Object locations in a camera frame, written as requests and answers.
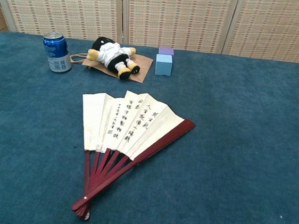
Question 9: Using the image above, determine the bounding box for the red paper folding fan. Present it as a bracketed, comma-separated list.
[69, 85, 199, 224]

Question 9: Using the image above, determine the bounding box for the brown paper bag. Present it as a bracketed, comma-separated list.
[67, 45, 154, 85]

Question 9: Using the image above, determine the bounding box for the light blue block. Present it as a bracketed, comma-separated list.
[154, 53, 175, 77]

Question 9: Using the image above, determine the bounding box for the purple block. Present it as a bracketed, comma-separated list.
[158, 46, 176, 57]

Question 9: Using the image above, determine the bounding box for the black white yellow plush toy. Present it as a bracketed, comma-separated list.
[85, 35, 144, 82]

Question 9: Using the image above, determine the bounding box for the blue table cloth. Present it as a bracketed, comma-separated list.
[0, 30, 299, 224]

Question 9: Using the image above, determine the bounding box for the woven folding screen panel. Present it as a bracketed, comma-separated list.
[222, 0, 299, 64]
[116, 0, 241, 57]
[0, 0, 127, 45]

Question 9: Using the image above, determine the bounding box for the blue and white drink can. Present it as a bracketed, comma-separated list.
[39, 30, 76, 75]

